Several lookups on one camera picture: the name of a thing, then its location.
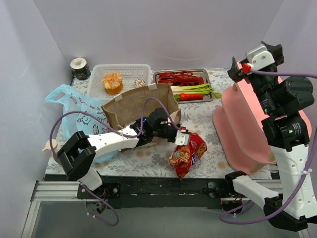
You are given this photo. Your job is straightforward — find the green toy vegetable stalks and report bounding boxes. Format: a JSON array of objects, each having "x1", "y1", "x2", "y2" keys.
[{"x1": 171, "y1": 84, "x2": 222, "y2": 98}]

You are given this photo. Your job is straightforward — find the brown paper bag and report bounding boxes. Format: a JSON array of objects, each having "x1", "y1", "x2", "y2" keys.
[{"x1": 101, "y1": 83, "x2": 183, "y2": 152}]

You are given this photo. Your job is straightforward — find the red snack packet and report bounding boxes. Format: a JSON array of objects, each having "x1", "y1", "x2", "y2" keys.
[{"x1": 169, "y1": 133, "x2": 208, "y2": 180}]

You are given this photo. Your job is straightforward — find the red toy lobster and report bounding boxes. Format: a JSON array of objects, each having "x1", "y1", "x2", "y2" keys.
[{"x1": 156, "y1": 71, "x2": 204, "y2": 86}]

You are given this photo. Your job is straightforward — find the toy fried bread piece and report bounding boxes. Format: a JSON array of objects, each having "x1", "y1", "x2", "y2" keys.
[{"x1": 102, "y1": 72, "x2": 123, "y2": 95}]

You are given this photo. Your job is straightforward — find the light blue plastic grocery bag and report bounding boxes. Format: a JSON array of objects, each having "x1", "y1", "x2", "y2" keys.
[{"x1": 44, "y1": 83, "x2": 120, "y2": 164}]

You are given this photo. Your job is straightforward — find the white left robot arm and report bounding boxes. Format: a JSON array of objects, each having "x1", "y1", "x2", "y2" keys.
[{"x1": 57, "y1": 108, "x2": 184, "y2": 198}]

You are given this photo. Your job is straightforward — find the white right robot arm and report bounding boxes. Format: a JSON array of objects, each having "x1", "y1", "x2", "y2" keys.
[{"x1": 224, "y1": 42, "x2": 317, "y2": 232}]

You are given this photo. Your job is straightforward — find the stainless steel tray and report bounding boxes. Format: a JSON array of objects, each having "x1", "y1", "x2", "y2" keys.
[{"x1": 152, "y1": 69, "x2": 215, "y2": 104}]

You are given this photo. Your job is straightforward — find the orange toy carrot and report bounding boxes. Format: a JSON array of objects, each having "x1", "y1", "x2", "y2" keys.
[{"x1": 174, "y1": 93, "x2": 204, "y2": 102}]

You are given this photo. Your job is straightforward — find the floral patterned table mat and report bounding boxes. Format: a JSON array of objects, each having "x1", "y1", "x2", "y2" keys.
[{"x1": 46, "y1": 68, "x2": 271, "y2": 179}]

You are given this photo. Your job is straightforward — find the white plastic perforated basket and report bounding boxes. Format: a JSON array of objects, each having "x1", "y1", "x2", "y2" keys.
[{"x1": 86, "y1": 64, "x2": 152, "y2": 101}]

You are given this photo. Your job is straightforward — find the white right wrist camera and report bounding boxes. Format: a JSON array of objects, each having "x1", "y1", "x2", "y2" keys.
[{"x1": 241, "y1": 43, "x2": 275, "y2": 74}]

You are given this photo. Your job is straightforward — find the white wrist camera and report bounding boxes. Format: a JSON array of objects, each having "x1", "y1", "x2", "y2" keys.
[
  {"x1": 241, "y1": 43, "x2": 275, "y2": 74},
  {"x1": 174, "y1": 126, "x2": 191, "y2": 146}
]

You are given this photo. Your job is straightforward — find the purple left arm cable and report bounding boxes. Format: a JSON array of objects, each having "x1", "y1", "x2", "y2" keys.
[{"x1": 49, "y1": 97, "x2": 183, "y2": 227}]

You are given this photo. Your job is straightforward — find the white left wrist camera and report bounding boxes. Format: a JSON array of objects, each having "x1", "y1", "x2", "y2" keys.
[{"x1": 174, "y1": 126, "x2": 191, "y2": 146}]

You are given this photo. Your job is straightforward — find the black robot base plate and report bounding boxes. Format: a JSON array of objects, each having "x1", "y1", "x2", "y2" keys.
[{"x1": 77, "y1": 176, "x2": 247, "y2": 209}]

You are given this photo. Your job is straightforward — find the aluminium frame rail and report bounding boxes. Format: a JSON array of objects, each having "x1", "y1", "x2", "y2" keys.
[{"x1": 21, "y1": 179, "x2": 310, "y2": 238}]

